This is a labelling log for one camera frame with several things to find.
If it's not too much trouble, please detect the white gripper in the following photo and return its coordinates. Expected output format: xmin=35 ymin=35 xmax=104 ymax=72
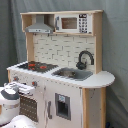
xmin=4 ymin=82 xmax=35 ymax=96

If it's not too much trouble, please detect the oven knob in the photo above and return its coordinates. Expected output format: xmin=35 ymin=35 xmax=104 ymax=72
xmin=32 ymin=81 xmax=38 ymax=87
xmin=13 ymin=76 xmax=19 ymax=81

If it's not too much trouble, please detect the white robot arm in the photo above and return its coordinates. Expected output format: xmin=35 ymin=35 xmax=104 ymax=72
xmin=0 ymin=82 xmax=36 ymax=128

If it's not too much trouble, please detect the wooden toy kitchen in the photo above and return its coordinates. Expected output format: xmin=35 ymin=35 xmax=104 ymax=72
xmin=8 ymin=10 xmax=115 ymax=128

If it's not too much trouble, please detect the toy oven door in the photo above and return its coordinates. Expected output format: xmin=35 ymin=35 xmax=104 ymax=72
xmin=20 ymin=94 xmax=38 ymax=122

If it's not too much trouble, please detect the black toy stovetop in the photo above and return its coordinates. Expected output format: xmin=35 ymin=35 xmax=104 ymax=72
xmin=20 ymin=61 xmax=56 ymax=73

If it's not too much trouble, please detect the grey ice dispenser panel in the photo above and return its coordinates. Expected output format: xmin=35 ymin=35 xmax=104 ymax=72
xmin=55 ymin=94 xmax=71 ymax=120

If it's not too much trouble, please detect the grey toy sink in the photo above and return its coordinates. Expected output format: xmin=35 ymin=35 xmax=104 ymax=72
xmin=53 ymin=68 xmax=92 ymax=81

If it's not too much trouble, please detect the grey range hood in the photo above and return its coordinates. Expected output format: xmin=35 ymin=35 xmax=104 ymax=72
xmin=25 ymin=15 xmax=54 ymax=34

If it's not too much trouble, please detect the black toy faucet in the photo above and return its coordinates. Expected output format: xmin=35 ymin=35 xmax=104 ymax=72
xmin=76 ymin=50 xmax=94 ymax=70

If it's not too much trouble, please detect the toy microwave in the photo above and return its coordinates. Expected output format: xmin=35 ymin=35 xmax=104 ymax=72
xmin=55 ymin=14 xmax=92 ymax=34

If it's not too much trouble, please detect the grey fridge door handle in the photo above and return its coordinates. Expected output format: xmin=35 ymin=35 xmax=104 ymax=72
xmin=47 ymin=101 xmax=52 ymax=119

